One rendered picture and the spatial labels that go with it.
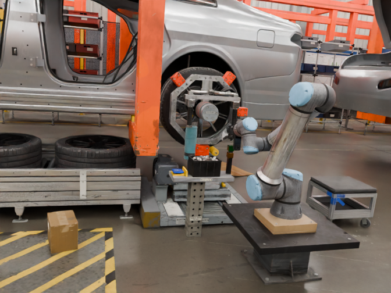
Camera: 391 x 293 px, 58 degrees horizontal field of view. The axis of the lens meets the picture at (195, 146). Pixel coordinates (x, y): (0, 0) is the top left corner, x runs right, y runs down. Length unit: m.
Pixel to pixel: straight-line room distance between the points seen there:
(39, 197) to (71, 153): 0.39
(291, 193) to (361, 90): 2.97
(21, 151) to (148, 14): 1.36
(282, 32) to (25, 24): 2.12
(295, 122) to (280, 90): 1.64
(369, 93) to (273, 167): 3.04
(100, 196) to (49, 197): 0.35
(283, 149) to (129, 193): 1.33
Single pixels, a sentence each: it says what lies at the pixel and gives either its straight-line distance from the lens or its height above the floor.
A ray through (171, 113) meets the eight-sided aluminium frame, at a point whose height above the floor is 0.82.
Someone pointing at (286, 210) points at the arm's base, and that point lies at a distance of 2.15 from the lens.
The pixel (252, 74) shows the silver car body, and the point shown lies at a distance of 3.28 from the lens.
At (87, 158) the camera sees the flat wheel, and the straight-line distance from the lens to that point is 2.78.
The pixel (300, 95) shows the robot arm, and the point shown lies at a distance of 1.73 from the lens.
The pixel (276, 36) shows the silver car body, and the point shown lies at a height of 1.50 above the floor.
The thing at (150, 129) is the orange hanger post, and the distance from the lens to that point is 2.55.
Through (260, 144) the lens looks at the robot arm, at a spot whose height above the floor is 0.74.
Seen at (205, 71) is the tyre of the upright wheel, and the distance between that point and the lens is 2.84.
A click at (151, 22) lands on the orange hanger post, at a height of 1.44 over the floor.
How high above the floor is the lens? 1.16
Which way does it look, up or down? 12 degrees down
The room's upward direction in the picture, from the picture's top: 4 degrees clockwise
